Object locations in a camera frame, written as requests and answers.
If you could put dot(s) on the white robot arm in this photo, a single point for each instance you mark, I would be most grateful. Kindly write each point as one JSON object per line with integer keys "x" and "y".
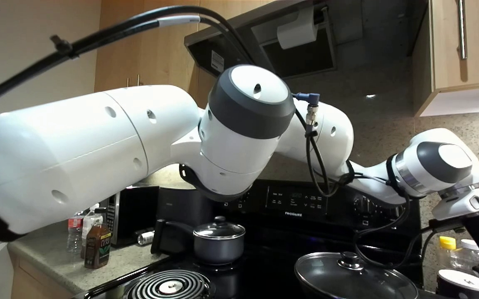
{"x": 84, "y": 150}

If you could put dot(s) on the large glass pot lid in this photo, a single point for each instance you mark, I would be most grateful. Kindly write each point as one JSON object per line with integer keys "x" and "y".
{"x": 333, "y": 282}

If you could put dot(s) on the clear bottle white cap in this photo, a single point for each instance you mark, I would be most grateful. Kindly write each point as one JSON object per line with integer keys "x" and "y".
{"x": 466, "y": 258}

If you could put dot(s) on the yellow cap oil bottle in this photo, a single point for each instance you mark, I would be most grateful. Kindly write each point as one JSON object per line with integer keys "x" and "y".
{"x": 446, "y": 241}

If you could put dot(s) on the black electric stove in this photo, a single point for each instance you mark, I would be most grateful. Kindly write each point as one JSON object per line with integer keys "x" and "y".
{"x": 283, "y": 243}

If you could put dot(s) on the dark range hood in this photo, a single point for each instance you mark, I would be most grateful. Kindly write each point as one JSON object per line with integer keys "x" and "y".
{"x": 373, "y": 27}

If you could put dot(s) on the small glass saucepan lid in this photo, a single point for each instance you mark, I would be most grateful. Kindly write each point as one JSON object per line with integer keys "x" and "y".
{"x": 217, "y": 231}

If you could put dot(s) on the small black saucepan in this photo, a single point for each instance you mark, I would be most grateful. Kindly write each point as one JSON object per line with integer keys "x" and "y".
{"x": 217, "y": 251}

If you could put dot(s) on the white paper roll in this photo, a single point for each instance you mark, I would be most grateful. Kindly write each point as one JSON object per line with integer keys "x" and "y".
{"x": 298, "y": 33}

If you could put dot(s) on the black air fryer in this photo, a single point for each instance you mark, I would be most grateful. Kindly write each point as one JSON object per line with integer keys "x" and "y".
{"x": 183, "y": 208}

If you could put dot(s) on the large coil burner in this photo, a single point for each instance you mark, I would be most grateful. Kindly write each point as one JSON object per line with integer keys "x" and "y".
{"x": 145, "y": 284}

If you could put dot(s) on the black steel microwave oven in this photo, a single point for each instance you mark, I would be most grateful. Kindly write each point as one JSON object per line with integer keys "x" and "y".
{"x": 137, "y": 218}

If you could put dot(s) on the water bottle white label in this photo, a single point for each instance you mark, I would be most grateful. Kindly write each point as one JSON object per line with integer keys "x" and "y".
{"x": 90, "y": 224}

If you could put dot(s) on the water bottle red label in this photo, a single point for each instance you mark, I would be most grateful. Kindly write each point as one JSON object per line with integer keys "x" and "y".
{"x": 75, "y": 233}

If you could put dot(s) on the wooden base cabinet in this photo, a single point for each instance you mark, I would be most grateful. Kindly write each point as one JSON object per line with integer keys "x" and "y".
{"x": 34, "y": 282}

